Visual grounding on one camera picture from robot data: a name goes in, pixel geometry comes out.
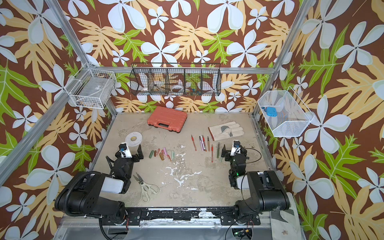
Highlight dark green pen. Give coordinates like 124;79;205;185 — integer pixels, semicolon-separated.
217;143;220;159

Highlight red brown pen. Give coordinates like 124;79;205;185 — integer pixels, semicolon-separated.
211;144;214;163

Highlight tan brown pen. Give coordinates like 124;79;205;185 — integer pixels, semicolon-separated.
207;136;211;152

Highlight tan pen cap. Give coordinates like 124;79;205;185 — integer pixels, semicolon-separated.
159;153;165;161

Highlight pink marker pen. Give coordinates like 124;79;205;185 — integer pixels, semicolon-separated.
199;136;204;152

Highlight red gel pen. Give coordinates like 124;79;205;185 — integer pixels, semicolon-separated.
191;135;197;151

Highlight brown white marker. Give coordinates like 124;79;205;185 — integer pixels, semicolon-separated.
199;135;206;151

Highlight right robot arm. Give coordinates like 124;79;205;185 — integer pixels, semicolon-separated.
221;141;291;224

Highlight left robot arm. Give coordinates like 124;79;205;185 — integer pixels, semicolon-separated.
55;143;144;224

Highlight white tape roll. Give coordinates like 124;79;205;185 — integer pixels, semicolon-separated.
125;132;143;147

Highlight white canvas work glove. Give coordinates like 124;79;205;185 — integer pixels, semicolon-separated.
208;122;245;141

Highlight red plastic tool case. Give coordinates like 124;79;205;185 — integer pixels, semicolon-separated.
147;107;188;133

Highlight blue object in basket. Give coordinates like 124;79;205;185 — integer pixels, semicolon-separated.
264;107;278;117

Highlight white mesh basket right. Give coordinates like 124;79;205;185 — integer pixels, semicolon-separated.
258;87;315;138

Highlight white glove outside cell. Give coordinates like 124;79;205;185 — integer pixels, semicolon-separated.
271;193;302;240

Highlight black camera cable right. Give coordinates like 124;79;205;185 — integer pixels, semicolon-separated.
244;147;263;165

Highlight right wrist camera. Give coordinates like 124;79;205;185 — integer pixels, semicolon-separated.
231;141;241;156

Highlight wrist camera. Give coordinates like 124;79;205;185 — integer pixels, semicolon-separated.
119;142;132;159
231;141;241;156

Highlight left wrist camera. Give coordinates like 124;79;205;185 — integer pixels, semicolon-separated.
119;142;132;159

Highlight beige handled scissors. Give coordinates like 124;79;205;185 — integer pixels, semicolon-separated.
134;173;160;203

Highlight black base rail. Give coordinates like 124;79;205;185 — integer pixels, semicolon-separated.
126;207;261;226

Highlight white wire basket left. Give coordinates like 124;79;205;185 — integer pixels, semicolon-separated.
65;64;117;109

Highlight black wire basket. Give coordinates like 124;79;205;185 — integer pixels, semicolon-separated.
128;63;222;96

